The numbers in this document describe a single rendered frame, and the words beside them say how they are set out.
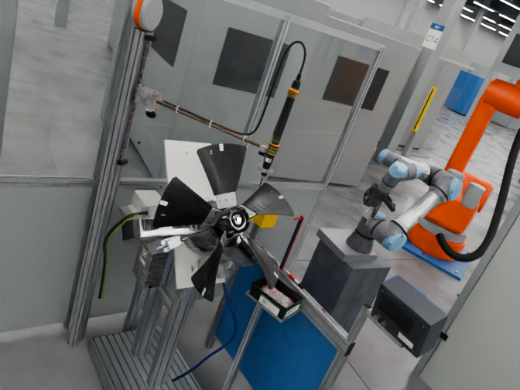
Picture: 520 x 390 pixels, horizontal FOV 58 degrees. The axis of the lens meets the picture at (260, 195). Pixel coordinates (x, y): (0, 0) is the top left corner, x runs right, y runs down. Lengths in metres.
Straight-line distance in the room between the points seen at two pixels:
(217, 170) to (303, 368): 1.10
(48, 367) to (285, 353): 1.27
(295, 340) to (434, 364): 1.51
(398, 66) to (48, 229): 5.05
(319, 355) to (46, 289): 1.51
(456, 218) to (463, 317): 2.34
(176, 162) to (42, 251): 0.89
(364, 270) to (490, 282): 1.11
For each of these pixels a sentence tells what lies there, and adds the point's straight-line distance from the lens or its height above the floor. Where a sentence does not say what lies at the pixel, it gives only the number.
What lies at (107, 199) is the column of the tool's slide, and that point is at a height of 0.98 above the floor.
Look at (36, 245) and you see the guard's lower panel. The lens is 2.66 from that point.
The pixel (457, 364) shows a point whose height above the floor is 0.30.
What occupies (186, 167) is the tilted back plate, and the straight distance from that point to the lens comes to 2.26.
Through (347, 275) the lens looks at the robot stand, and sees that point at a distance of 2.54.
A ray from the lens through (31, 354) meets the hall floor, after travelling 2.95.
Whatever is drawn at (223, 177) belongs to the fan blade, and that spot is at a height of 1.33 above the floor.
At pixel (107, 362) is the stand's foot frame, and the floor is 0.08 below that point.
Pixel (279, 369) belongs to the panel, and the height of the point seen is 0.39.
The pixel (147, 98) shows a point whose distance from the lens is 2.17.
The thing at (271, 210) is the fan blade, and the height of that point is 1.23.
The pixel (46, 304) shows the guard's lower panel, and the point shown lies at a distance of 2.94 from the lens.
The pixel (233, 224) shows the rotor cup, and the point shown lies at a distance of 2.01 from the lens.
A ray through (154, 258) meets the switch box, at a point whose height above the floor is 0.81.
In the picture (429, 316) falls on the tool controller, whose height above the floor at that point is 1.24.
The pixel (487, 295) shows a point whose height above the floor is 0.84.
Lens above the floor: 2.11
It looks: 22 degrees down
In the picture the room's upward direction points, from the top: 20 degrees clockwise
